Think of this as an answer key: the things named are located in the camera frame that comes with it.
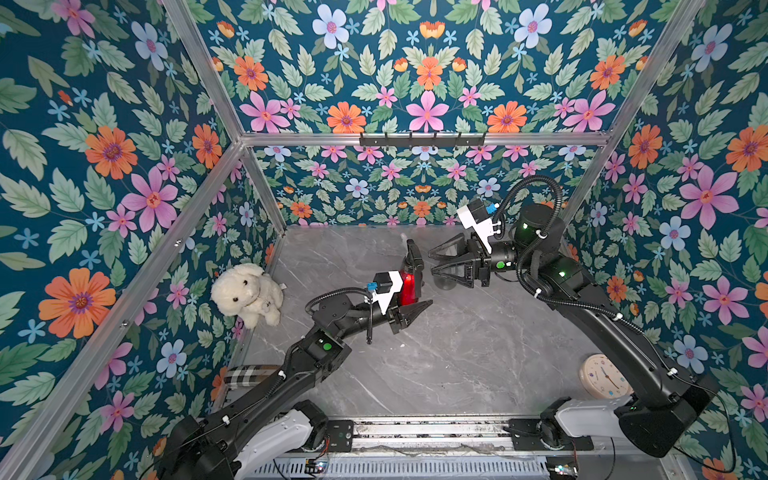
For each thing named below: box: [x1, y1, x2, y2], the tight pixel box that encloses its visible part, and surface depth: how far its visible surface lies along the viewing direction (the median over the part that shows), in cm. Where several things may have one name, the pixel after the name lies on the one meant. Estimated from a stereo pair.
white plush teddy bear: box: [211, 263, 284, 329], surface depth 85 cm
